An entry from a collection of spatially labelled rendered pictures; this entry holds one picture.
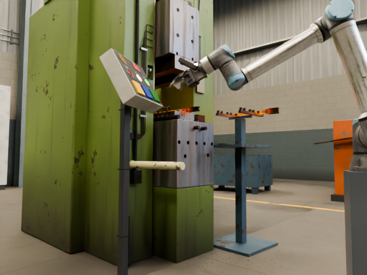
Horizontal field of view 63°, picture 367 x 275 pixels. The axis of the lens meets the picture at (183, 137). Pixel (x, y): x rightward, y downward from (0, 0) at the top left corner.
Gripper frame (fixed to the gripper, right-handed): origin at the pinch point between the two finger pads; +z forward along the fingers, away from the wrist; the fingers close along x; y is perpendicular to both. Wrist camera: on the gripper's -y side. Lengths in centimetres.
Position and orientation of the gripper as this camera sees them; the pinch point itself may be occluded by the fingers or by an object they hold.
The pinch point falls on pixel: (170, 84)
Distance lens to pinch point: 168.4
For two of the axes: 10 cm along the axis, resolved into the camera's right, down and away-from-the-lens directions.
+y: 4.5, 8.7, -2.1
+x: 3.3, 0.6, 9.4
